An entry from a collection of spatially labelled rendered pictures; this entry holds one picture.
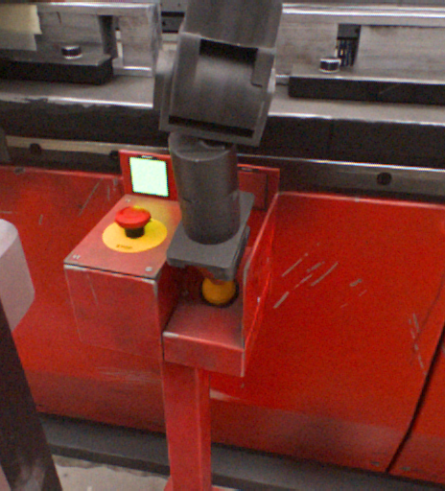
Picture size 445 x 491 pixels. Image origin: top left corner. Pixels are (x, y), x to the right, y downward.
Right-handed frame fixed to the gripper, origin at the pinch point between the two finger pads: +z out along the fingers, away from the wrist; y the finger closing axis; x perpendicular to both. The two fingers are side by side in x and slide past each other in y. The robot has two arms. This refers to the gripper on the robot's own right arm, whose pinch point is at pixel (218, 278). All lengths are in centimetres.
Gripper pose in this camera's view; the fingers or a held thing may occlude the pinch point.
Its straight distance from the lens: 56.2
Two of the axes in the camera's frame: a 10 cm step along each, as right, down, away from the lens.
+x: -9.6, -1.7, 2.2
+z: 0.6, 6.4, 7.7
